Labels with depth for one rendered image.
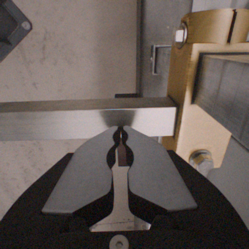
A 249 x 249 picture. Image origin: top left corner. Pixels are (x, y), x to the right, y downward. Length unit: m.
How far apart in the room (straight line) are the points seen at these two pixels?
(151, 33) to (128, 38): 0.70
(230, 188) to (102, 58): 0.85
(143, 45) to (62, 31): 0.78
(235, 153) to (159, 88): 0.27
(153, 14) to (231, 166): 0.39
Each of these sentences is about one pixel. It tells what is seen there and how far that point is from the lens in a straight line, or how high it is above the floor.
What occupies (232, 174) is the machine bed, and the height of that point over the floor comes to 0.70.
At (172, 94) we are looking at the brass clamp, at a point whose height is 0.84.
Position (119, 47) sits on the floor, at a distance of 0.99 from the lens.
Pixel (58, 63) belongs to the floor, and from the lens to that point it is 1.05.
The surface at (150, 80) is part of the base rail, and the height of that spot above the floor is 0.70.
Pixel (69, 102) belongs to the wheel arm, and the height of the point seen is 0.84.
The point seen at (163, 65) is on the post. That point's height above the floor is 0.77.
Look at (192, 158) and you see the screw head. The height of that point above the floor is 0.87.
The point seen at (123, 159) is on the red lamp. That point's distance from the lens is 0.37.
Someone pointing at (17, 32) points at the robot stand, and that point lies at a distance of 1.10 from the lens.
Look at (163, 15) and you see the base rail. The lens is 0.30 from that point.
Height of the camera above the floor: 0.99
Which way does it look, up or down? 62 degrees down
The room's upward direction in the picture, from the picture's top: 176 degrees clockwise
